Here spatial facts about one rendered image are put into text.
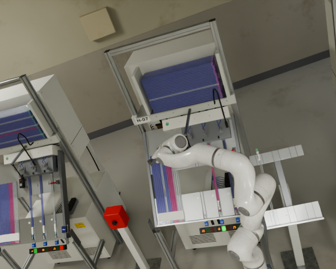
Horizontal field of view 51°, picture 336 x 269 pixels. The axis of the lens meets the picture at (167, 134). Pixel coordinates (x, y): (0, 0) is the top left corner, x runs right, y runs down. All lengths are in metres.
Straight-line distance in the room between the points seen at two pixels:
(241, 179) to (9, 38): 4.44
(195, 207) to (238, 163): 1.15
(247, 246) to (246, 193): 0.42
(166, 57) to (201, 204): 1.07
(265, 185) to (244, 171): 0.13
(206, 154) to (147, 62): 1.23
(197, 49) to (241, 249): 1.37
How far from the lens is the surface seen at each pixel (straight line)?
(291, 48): 5.73
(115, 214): 2.84
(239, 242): 1.83
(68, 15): 5.20
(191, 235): 3.17
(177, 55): 2.56
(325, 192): 3.60
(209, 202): 2.54
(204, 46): 2.52
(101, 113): 5.61
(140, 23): 5.15
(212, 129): 2.50
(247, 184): 1.49
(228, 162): 1.49
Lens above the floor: 2.51
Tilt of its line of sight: 30 degrees down
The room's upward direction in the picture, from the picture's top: 22 degrees counter-clockwise
